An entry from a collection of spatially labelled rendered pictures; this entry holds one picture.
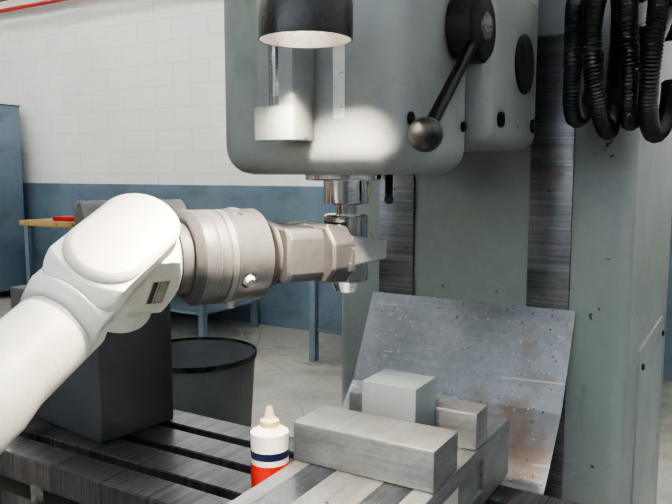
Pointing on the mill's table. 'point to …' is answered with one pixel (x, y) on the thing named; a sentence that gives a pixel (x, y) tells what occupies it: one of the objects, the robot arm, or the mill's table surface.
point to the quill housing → (353, 95)
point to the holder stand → (116, 383)
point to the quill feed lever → (485, 37)
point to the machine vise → (494, 425)
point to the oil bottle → (268, 447)
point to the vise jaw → (377, 447)
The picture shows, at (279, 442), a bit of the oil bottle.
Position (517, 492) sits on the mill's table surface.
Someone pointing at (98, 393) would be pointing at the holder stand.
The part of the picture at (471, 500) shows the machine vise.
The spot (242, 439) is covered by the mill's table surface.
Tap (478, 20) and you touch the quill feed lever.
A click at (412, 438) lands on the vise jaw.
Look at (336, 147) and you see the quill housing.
